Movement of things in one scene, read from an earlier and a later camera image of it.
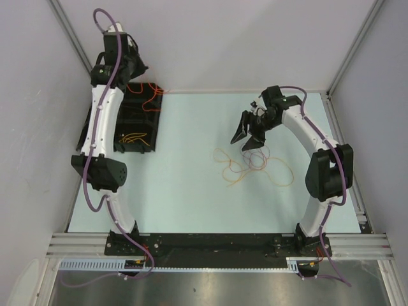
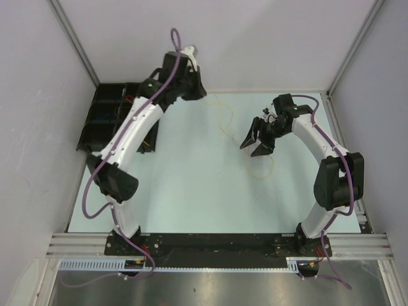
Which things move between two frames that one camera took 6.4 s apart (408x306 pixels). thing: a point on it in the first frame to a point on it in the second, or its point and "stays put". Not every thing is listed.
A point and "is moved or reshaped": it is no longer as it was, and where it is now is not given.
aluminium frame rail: x=361 y=245 stays put
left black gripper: x=141 y=67 to x=199 y=91
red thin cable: x=157 y=91 is moved or reshaped
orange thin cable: x=276 y=168 to x=247 y=156
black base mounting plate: x=215 y=250 stays put
